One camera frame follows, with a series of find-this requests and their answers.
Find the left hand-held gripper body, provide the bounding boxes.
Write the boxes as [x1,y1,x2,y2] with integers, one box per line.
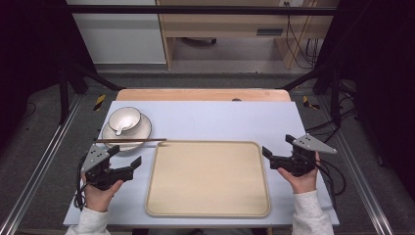
[81,144,135,191]

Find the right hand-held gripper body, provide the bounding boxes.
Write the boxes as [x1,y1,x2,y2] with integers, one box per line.
[269,133,338,177]

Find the person's right hand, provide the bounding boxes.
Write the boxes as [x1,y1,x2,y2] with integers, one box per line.
[277,151,321,195]

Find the person's left hand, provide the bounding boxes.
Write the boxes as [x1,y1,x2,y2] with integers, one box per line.
[80,174,124,212]

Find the brown chopstick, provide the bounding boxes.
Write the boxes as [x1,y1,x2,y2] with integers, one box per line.
[94,137,167,142]
[94,139,167,144]

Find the white ceramic spoon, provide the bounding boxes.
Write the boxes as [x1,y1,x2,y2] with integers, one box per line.
[115,117,133,137]

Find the white plate dark rim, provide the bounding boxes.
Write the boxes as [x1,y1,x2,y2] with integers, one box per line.
[101,112,153,153]

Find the white bowl dark rim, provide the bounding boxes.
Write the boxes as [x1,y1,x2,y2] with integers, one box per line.
[108,106,142,137]

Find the yellow black tape strip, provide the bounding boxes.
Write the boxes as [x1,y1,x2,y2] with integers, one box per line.
[93,94,108,112]
[301,95,321,111]

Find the black metal stand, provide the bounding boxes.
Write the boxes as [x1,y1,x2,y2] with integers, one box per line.
[58,63,126,125]
[280,63,343,128]

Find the pale blue table board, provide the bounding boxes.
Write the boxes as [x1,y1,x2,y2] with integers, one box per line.
[63,100,341,228]

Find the beige rectangular tray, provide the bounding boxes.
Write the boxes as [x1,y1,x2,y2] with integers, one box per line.
[144,140,272,219]

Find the wooden table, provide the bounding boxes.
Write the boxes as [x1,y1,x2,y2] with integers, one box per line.
[115,88,292,103]

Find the white cabinet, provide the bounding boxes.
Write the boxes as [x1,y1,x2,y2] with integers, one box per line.
[66,0,167,66]

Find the black curtain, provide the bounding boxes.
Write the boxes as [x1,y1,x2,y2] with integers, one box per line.
[312,0,415,190]
[0,0,97,145]

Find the light wooden desk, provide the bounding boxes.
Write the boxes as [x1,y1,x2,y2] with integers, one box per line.
[156,0,341,71]

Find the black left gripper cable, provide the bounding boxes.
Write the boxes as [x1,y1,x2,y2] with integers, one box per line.
[73,152,88,211]

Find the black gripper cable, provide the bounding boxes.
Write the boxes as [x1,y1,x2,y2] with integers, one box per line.
[313,159,347,198]
[73,152,88,211]

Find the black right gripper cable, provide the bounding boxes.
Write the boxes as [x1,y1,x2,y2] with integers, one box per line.
[313,159,347,198]

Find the black floor cables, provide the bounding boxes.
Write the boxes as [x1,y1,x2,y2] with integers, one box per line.
[305,81,358,138]

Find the aluminium floor rail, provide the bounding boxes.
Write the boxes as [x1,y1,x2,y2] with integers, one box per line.
[0,93,84,235]
[321,97,396,235]

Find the black cables under desk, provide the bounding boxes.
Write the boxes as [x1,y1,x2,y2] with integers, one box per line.
[283,1,321,71]

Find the black horizontal frame bar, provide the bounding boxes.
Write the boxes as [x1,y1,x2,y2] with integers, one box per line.
[64,4,338,17]

